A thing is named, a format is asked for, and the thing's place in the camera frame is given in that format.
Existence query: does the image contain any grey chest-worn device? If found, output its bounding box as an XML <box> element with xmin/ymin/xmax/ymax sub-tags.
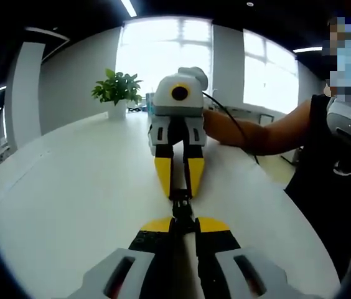
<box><xmin>325</xmin><ymin>95</ymin><xmax>351</xmax><ymax>177</ymax></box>

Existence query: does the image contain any long ceiling light strip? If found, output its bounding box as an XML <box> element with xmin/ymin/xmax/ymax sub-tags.
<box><xmin>120</xmin><ymin>0</ymin><xmax>138</xmax><ymax>18</ymax></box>

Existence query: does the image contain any blue box by window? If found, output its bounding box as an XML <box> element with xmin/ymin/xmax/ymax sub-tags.
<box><xmin>145</xmin><ymin>92</ymin><xmax>156</xmax><ymax>115</ymax></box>

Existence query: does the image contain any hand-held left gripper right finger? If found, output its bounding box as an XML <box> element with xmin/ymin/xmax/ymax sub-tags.
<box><xmin>194</xmin><ymin>216</ymin><xmax>290</xmax><ymax>299</ymax></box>

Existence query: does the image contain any curved ceiling light strip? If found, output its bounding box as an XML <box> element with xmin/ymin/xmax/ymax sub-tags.
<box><xmin>24</xmin><ymin>26</ymin><xmax>70</xmax><ymax>43</ymax></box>

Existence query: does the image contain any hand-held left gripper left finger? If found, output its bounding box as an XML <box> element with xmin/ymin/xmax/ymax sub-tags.
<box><xmin>66</xmin><ymin>217</ymin><xmax>176</xmax><ymax>299</ymax></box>

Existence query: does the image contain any person's black shirt torso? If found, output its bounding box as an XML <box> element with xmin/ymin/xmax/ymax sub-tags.
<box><xmin>283</xmin><ymin>93</ymin><xmax>351</xmax><ymax>283</ymax></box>

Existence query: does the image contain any green potted plant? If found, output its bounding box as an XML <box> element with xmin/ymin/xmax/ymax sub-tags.
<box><xmin>91</xmin><ymin>68</ymin><xmax>144</xmax><ymax>107</ymax></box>

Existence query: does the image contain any person's right hand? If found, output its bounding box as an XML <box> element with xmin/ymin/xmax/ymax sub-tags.
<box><xmin>202</xmin><ymin>109</ymin><xmax>228</xmax><ymax>145</ymax></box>

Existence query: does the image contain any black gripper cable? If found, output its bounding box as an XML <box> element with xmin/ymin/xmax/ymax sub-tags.
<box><xmin>201</xmin><ymin>91</ymin><xmax>261</xmax><ymax>166</ymax></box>

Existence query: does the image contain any white table cable cover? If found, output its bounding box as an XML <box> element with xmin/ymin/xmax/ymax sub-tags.
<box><xmin>0</xmin><ymin>148</ymin><xmax>52</xmax><ymax>201</ymax></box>

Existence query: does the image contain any white plant pot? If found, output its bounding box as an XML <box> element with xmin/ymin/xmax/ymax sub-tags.
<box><xmin>107</xmin><ymin>99</ymin><xmax>128</xmax><ymax>119</ymax></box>

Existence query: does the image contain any large bright window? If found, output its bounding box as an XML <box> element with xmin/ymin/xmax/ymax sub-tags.
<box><xmin>115</xmin><ymin>17</ymin><xmax>214</xmax><ymax>105</ymax></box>
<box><xmin>243</xmin><ymin>29</ymin><xmax>300</xmax><ymax>115</ymax></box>

